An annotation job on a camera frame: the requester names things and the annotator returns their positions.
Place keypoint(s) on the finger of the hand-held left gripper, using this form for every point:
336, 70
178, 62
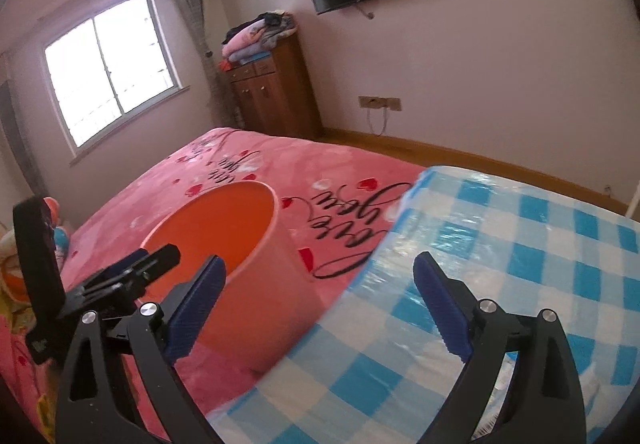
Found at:
112, 271
160, 258

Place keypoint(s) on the colourful plush toy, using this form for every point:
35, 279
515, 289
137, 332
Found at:
10, 274

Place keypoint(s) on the barred window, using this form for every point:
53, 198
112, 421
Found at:
110, 74

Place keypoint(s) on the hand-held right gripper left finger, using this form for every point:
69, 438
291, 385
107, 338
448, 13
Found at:
195, 309

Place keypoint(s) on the wooden dresser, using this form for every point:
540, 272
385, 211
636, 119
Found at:
285, 94

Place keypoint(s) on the orange plastic bucket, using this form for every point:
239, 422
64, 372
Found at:
270, 284

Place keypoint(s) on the pink printed blanket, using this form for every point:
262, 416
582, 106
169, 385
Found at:
200, 164

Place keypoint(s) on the blue checked tablecloth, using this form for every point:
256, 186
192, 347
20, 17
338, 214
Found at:
500, 234

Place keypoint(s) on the pile of folded clothes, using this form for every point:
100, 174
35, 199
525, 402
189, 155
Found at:
250, 42

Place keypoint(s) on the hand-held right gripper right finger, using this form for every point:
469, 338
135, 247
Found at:
442, 309

